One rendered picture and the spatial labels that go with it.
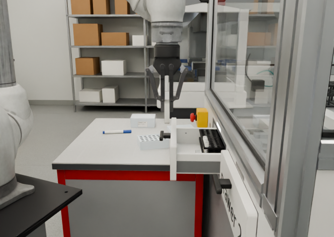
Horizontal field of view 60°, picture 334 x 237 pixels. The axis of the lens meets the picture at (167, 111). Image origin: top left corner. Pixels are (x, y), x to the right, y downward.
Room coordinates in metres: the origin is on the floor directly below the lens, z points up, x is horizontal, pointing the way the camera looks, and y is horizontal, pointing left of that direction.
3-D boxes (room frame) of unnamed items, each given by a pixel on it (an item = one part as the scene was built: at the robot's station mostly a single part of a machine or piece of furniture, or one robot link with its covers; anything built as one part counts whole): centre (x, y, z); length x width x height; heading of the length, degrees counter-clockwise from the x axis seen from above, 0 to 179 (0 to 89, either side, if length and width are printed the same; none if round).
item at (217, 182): (0.57, -0.12, 0.91); 0.07 x 0.04 x 0.01; 178
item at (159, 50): (0.86, 0.00, 1.15); 0.08 x 0.07 x 0.09; 88
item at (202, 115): (1.22, -0.15, 0.88); 0.07 x 0.05 x 0.07; 178
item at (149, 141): (1.18, 0.06, 0.78); 0.12 x 0.08 x 0.04; 105
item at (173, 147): (0.89, -0.02, 0.87); 0.29 x 0.02 x 0.11; 178
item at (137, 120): (1.48, 0.13, 0.79); 0.13 x 0.09 x 0.05; 89
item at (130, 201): (1.30, 0.13, 0.38); 0.62 x 0.58 x 0.76; 178
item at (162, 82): (0.86, 0.01, 1.08); 0.04 x 0.01 x 0.11; 178
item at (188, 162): (0.88, -0.23, 0.86); 0.40 x 0.26 x 0.06; 88
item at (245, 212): (0.57, -0.15, 0.87); 0.29 x 0.02 x 0.11; 178
